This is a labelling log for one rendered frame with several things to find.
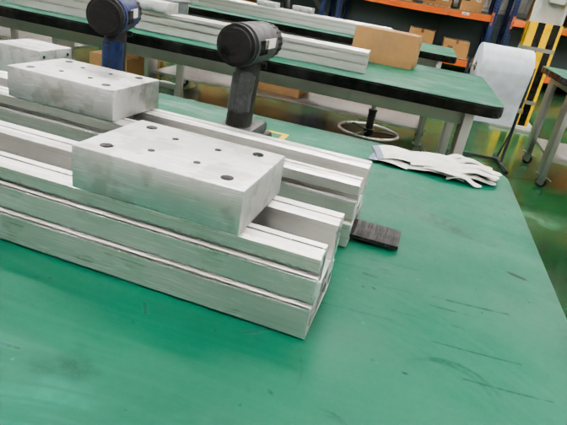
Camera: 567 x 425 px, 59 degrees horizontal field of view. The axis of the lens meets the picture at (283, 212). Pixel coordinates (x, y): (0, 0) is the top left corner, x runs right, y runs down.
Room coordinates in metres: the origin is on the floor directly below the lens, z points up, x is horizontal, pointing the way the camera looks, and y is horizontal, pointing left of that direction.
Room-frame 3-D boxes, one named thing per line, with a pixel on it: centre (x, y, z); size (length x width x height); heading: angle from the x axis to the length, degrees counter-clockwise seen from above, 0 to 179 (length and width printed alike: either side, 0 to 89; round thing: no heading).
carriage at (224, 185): (0.43, 0.10, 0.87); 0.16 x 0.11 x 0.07; 77
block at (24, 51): (0.96, 0.53, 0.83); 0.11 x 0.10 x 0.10; 167
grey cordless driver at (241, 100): (0.80, 0.08, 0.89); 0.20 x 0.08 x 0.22; 167
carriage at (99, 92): (0.67, 0.30, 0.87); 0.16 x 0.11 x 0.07; 77
